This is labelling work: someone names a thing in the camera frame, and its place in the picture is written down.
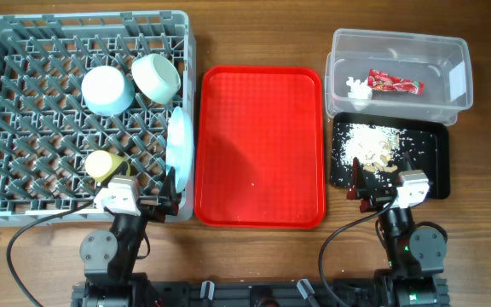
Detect yellow plastic cup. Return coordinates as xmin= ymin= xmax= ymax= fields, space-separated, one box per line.
xmin=84 ymin=150 xmax=131 ymax=185

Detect clear plastic waste bin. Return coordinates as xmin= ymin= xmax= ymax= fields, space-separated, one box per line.
xmin=324 ymin=28 xmax=474 ymax=125

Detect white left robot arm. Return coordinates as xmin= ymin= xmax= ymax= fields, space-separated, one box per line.
xmin=71 ymin=164 xmax=179 ymax=307

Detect grey plastic dishwasher rack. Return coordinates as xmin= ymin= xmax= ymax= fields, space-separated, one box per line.
xmin=0 ymin=10 xmax=196 ymax=227

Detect white napkin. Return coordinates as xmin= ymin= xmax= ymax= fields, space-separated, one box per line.
xmin=345 ymin=77 xmax=373 ymax=100

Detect black waste tray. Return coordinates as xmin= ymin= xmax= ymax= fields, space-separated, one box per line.
xmin=329 ymin=113 xmax=451 ymax=199

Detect green bowl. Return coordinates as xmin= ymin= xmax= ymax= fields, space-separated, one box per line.
xmin=131 ymin=54 xmax=182 ymax=104

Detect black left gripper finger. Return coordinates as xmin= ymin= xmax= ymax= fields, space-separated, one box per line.
xmin=107 ymin=161 xmax=129 ymax=182
xmin=159 ymin=166 xmax=178 ymax=203

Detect red snack wrapper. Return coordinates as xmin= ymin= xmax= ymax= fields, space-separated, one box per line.
xmin=367 ymin=69 xmax=424 ymax=96

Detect light blue small bowl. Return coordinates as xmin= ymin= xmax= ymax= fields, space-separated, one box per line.
xmin=81 ymin=66 xmax=135 ymax=116

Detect red plastic tray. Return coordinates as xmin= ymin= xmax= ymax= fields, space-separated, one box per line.
xmin=194 ymin=65 xmax=326 ymax=229

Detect light blue plate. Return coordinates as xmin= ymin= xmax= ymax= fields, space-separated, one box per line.
xmin=165 ymin=107 xmax=194 ymax=193

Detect rice and food scraps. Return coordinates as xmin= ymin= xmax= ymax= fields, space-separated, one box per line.
xmin=334 ymin=123 xmax=403 ymax=175

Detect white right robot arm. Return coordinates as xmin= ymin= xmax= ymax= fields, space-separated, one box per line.
xmin=347 ymin=159 xmax=450 ymax=306

